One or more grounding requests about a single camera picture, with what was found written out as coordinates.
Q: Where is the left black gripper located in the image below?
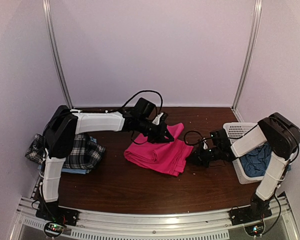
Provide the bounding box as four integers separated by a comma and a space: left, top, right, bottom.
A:
137, 118, 175, 145

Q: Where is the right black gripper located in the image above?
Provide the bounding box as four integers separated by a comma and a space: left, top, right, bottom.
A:
185, 144, 222, 169

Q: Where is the pink shirt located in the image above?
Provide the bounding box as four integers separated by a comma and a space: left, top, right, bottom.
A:
123, 123, 193, 177

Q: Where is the black white plaid shirt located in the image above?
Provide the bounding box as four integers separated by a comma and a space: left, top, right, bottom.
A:
25, 133, 106, 170

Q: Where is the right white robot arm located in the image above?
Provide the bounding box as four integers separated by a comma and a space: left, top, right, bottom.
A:
186, 112, 300, 221

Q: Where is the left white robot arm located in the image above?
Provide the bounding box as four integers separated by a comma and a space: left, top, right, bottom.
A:
39, 97, 175, 222

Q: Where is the white plastic laundry basket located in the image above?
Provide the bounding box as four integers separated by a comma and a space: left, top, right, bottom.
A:
223, 122, 267, 185

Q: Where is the blue denim garment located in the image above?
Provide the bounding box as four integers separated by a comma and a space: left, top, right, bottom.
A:
239, 142, 272, 178

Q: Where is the folded light blue shirt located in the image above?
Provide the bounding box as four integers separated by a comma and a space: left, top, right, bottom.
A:
37, 136, 97, 175

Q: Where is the right round circuit board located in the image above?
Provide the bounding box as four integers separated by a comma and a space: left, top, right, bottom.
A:
244, 222, 265, 237

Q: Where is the round circuit board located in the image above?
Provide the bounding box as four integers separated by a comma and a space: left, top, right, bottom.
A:
244, 222, 265, 237
43, 221, 66, 238

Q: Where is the left round circuit board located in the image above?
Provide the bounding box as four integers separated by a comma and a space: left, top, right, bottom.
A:
43, 221, 66, 238

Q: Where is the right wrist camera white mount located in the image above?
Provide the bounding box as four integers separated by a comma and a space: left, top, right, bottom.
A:
202, 140, 209, 150

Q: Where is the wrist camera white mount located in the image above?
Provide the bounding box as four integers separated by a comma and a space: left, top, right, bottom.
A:
202, 140, 209, 150
152, 112, 169, 125

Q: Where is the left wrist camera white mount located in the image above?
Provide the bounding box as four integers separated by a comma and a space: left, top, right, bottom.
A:
152, 112, 169, 125

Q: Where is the right black cable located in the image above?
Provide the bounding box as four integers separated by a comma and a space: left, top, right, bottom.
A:
183, 130, 211, 147

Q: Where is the black cable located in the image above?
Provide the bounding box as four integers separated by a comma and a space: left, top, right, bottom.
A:
119, 90, 164, 113
183, 130, 211, 147

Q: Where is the left black cable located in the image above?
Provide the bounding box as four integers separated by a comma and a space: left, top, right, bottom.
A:
119, 90, 164, 113

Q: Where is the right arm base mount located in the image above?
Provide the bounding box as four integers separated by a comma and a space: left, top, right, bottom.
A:
228, 205, 272, 226

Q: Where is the front aluminium rail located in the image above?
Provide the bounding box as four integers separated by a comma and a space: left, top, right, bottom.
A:
7, 196, 300, 240

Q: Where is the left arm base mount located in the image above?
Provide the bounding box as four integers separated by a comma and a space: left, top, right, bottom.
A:
35, 206, 79, 226

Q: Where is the right aluminium frame post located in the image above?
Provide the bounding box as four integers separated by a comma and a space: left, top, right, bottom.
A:
231, 0, 263, 112

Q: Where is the aluminium frame post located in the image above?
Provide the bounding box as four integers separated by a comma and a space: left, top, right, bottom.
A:
231, 0, 263, 112
42, 0, 73, 108

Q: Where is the left aluminium frame post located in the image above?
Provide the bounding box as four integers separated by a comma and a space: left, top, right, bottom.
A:
42, 0, 73, 108

